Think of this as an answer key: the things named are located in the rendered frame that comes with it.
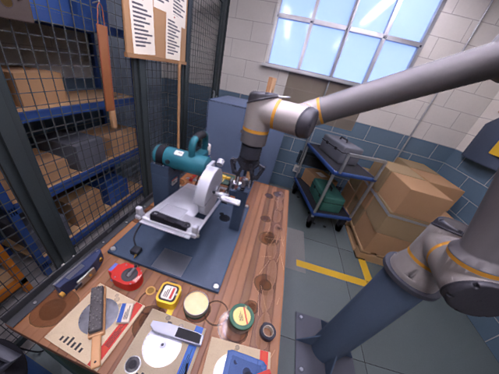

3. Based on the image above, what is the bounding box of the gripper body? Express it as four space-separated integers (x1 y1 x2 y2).
237 143 262 171

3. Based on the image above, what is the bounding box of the white saw lever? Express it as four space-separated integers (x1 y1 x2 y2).
215 189 242 207

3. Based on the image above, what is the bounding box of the white saw blade guard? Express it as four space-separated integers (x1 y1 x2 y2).
193 158 226 217

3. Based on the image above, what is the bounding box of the teal saw motor body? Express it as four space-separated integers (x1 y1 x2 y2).
151 143 212 173

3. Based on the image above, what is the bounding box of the white saw shoe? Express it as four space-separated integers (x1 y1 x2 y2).
134 182 207 241

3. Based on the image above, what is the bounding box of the blue saw fixture base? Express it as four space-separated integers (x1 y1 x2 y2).
107 160 251 293

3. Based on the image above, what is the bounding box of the blue cabinet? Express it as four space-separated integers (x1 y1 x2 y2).
206 96 285 185

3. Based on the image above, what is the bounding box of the small cardboard box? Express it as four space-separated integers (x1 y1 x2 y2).
301 167 329 187

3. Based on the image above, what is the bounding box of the green toolbox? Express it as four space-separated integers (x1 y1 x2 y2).
310 177 347 212

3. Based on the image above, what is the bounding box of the blue and grey cart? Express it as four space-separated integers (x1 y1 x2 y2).
292 141 378 232

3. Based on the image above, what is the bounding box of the grey toolbox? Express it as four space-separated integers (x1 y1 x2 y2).
320 132 365 168

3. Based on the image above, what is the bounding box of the large cardboard box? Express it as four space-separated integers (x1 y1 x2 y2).
371 157 465 235
348 193 453 257

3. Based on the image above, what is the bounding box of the cream round tin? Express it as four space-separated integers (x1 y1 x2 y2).
182 291 211 321

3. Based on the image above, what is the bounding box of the yellow tape measure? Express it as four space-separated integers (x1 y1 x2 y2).
154 280 182 312

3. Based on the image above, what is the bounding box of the green round tin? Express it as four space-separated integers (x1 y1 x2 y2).
227 303 256 333

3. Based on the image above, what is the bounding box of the red chalk reel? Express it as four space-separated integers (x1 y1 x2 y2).
108 261 145 291

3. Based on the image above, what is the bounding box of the window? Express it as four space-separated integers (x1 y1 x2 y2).
261 0 446 86

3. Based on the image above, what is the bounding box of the black tape roll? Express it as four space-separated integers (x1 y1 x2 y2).
259 321 278 344

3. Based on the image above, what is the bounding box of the brown notice board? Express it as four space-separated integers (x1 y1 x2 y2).
121 0 189 65

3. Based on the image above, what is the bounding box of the orange hanging wooden stick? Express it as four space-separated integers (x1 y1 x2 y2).
95 2 119 129

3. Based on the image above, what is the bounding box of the white utility knife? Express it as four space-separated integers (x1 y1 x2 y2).
149 319 205 347

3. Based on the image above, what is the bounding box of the blue shelf unit with boxes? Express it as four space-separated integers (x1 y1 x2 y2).
0 0 146 297

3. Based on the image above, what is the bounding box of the beige card with red corner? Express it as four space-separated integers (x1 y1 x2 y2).
202 336 272 374

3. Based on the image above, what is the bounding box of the blue hand tool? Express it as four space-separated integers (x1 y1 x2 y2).
51 248 105 298

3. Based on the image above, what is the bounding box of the blue plastic piece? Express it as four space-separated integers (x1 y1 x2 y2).
223 348 268 374

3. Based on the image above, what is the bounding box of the beige card with white disc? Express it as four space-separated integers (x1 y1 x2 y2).
111 307 207 374

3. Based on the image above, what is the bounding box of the blue machine with yellow mark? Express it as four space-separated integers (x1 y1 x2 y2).
462 119 499 167

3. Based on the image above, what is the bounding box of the beige card with grey disc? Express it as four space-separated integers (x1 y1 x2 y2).
44 283 146 370

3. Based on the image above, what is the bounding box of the teal saw handle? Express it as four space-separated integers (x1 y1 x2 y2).
187 130 212 157

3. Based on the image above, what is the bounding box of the grey wire mesh cage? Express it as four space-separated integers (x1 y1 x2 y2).
0 0 230 305

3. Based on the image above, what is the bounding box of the black saw power cable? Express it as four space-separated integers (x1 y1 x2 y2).
130 222 144 259

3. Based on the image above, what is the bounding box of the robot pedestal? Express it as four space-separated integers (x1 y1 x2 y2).
295 267 428 374

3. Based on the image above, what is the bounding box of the wooden handled grey file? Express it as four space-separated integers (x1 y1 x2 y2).
87 284 108 368

